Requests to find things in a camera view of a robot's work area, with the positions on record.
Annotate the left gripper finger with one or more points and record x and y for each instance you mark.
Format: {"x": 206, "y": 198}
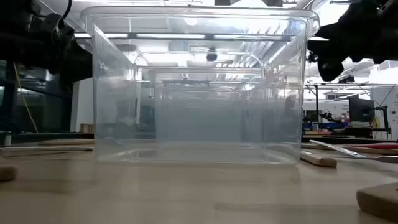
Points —
{"x": 79, "y": 72}
{"x": 82, "y": 57}

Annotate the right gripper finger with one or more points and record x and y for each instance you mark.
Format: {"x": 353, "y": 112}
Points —
{"x": 326, "y": 49}
{"x": 332, "y": 31}

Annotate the clear plastic storage bin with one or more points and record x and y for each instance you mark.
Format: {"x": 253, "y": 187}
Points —
{"x": 199, "y": 90}
{"x": 102, "y": 124}
{"x": 199, "y": 69}

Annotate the slotted wooden spatula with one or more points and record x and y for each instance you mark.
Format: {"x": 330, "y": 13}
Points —
{"x": 65, "y": 142}

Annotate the wooden spoon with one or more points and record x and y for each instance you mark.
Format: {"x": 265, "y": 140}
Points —
{"x": 7, "y": 171}
{"x": 379, "y": 202}
{"x": 320, "y": 160}

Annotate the black ceiling fixture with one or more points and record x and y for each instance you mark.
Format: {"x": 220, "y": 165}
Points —
{"x": 311, "y": 59}

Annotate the wooden crate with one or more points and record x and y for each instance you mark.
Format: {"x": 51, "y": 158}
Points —
{"x": 86, "y": 128}

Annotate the black computer monitor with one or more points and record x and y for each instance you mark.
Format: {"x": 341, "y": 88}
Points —
{"x": 360, "y": 109}

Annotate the cluttered lab bench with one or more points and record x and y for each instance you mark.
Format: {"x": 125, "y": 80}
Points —
{"x": 335, "y": 126}

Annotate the white table post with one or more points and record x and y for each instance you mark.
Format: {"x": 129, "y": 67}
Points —
{"x": 6, "y": 139}

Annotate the black dome camera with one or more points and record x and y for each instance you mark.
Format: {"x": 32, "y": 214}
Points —
{"x": 211, "y": 56}

